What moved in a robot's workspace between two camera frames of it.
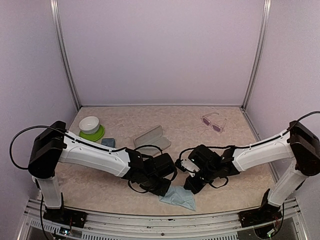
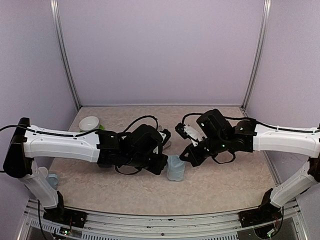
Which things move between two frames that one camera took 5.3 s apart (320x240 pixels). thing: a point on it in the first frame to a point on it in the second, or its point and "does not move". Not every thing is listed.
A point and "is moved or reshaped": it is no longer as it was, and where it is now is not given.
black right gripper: x=195 y=188 to x=195 y=159
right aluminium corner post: x=267 y=6 does not move
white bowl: x=89 y=125 does not move
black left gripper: x=162 y=191 to x=157 y=169
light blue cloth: x=179 y=195 is moved or reshaped
